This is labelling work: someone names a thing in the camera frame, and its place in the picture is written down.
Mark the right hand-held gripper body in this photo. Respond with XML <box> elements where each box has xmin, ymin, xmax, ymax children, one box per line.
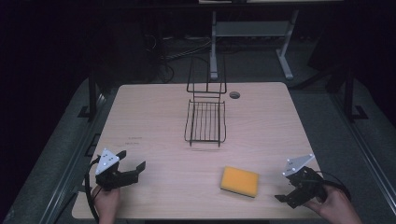
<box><xmin>281</xmin><ymin>153</ymin><xmax>328</xmax><ymax>210</ymax></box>

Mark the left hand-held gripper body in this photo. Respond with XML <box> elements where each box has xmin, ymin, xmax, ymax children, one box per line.
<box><xmin>94</xmin><ymin>147</ymin><xmax>140</xmax><ymax>191</ymax></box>

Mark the person's left hand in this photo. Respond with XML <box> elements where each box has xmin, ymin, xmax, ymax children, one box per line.
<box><xmin>92</xmin><ymin>185</ymin><xmax>121</xmax><ymax>224</ymax></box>

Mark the person's right hand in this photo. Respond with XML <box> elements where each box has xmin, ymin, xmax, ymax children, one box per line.
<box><xmin>303</xmin><ymin>184</ymin><xmax>364</xmax><ymax>224</ymax></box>

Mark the yellow sponge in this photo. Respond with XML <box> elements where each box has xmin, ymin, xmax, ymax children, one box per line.
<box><xmin>219</xmin><ymin>165</ymin><xmax>261</xmax><ymax>199</ymax></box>

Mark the grey metal stand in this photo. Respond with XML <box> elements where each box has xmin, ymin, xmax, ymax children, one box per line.
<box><xmin>209</xmin><ymin>8</ymin><xmax>300</xmax><ymax>81</ymax></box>

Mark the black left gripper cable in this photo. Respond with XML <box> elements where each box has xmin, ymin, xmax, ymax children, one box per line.
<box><xmin>84</xmin><ymin>156</ymin><xmax>101</xmax><ymax>224</ymax></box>

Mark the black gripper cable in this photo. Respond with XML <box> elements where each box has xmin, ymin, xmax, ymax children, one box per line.
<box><xmin>84</xmin><ymin>156</ymin><xmax>101</xmax><ymax>224</ymax></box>
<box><xmin>319</xmin><ymin>170</ymin><xmax>352</xmax><ymax>202</ymax></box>

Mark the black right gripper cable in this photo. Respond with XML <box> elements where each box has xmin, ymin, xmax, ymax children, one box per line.
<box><xmin>319</xmin><ymin>170</ymin><xmax>352</xmax><ymax>202</ymax></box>

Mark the aluminium frame rail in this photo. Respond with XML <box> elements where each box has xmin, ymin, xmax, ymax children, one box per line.
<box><xmin>330</xmin><ymin>91</ymin><xmax>396</xmax><ymax>216</ymax></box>
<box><xmin>38</xmin><ymin>92</ymin><xmax>108</xmax><ymax>224</ymax></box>

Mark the black metal post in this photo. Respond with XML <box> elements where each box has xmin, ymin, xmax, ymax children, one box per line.
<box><xmin>343</xmin><ymin>65</ymin><xmax>370</xmax><ymax>123</ymax></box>
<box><xmin>78</xmin><ymin>68</ymin><xmax>100</xmax><ymax>121</ymax></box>

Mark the black wire rack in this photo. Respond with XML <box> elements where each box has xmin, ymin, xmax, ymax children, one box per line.
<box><xmin>183</xmin><ymin>55</ymin><xmax>228</xmax><ymax>148</ymax></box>

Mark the bundle of floor cables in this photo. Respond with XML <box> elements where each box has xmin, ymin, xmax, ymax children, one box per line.
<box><xmin>144</xmin><ymin>33</ymin><xmax>213</xmax><ymax>84</ymax></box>

